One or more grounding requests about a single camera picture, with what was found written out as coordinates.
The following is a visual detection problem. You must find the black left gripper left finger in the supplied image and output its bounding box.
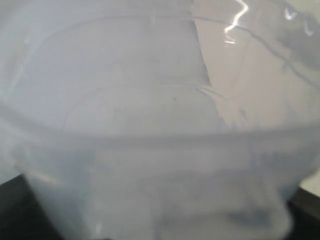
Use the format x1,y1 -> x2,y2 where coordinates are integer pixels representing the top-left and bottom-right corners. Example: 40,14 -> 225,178
0,175 -> 62,240

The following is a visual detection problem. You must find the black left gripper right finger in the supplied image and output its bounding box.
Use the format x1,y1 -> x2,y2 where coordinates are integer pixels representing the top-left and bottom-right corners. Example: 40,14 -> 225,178
285,187 -> 320,240

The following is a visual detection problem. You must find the clear plastic measuring cup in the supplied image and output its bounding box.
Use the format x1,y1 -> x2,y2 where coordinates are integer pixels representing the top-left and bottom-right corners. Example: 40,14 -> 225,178
0,0 -> 320,240

